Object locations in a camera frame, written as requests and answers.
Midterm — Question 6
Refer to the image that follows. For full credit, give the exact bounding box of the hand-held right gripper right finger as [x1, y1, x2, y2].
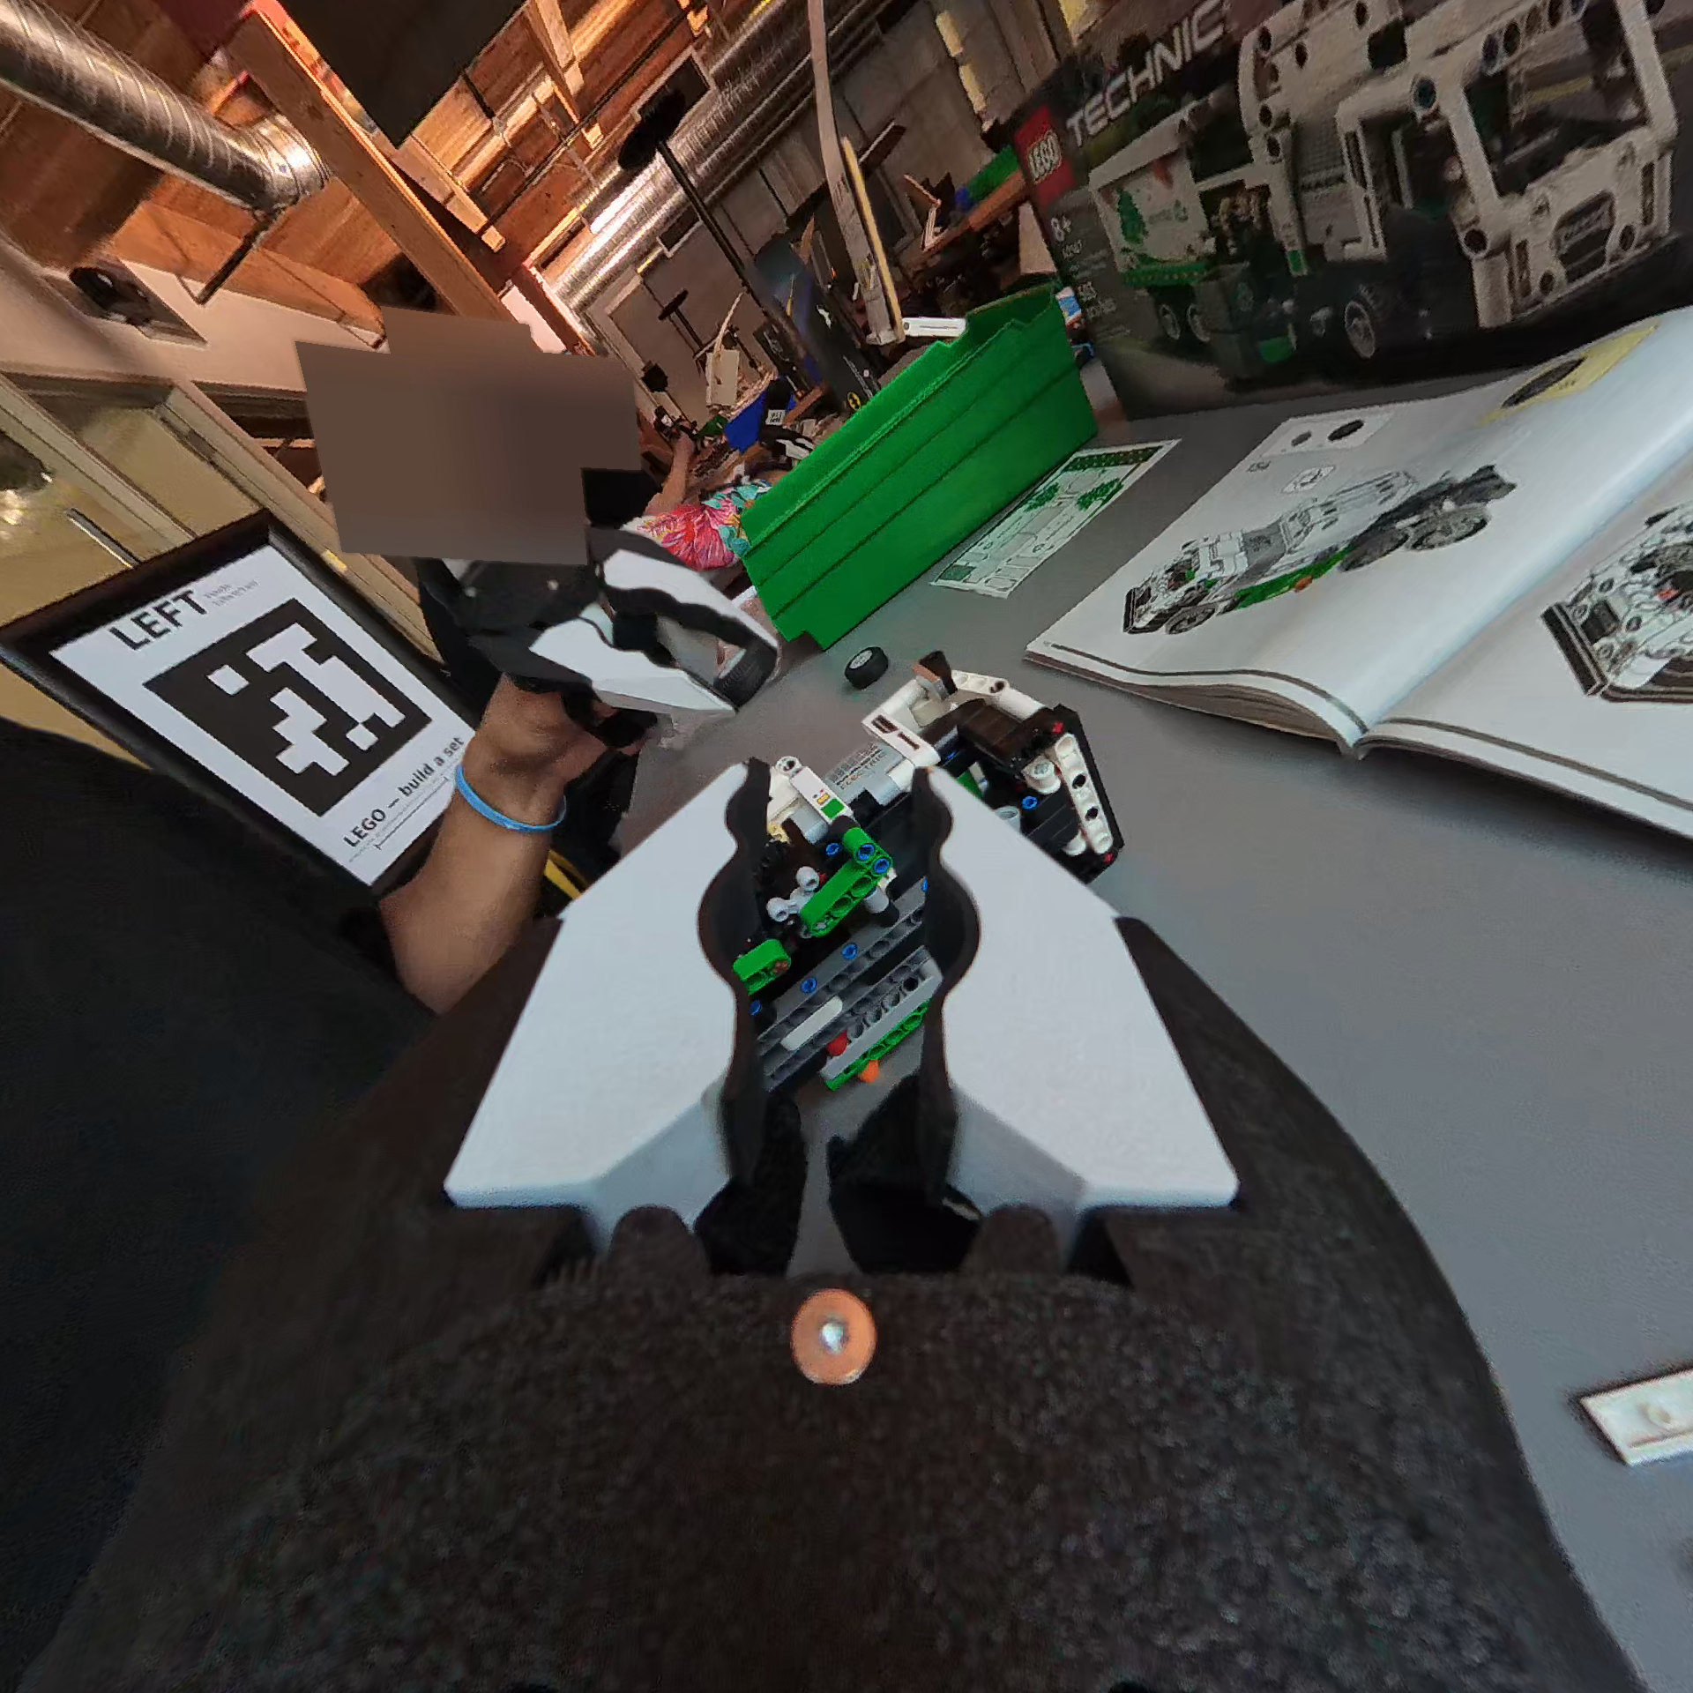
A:
[910, 769, 1243, 1213]

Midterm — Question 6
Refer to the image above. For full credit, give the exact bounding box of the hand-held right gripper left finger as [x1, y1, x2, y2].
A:
[445, 760, 779, 1213]

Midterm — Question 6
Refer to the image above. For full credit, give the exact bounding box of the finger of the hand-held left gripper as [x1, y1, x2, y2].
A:
[589, 528, 785, 706]
[470, 621, 739, 721]

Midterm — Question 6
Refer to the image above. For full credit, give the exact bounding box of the lego truck model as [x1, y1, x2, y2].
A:
[734, 650, 1129, 1092]

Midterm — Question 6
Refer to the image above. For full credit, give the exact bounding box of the person's left forearm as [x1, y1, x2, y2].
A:
[377, 781, 571, 1013]

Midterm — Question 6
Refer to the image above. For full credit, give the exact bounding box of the lego set cardboard box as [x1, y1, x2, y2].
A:
[1012, 0, 1693, 424]

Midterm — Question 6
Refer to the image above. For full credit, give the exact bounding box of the person's left hand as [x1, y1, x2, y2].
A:
[461, 678, 653, 807]

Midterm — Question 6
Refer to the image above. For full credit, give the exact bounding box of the blue wristband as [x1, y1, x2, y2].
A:
[454, 765, 571, 835]

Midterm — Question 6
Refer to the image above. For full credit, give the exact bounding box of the green plastic bin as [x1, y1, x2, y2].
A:
[739, 290, 1103, 653]

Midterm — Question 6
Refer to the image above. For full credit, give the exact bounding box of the green white sticker sheet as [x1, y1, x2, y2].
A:
[929, 440, 1182, 601]

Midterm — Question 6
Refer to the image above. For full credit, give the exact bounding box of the black pole stand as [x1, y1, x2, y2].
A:
[617, 92, 802, 346]

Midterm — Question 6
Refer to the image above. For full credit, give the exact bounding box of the person's dark clothing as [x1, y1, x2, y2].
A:
[0, 720, 445, 1693]

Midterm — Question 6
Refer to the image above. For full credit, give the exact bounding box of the open instruction booklet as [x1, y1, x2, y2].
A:
[1024, 311, 1693, 844]

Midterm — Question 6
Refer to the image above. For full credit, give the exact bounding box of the small white flat piece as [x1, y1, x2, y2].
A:
[1578, 1369, 1693, 1466]

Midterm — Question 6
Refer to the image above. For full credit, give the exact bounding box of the silver ventilation duct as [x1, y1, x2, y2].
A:
[0, 0, 330, 211]

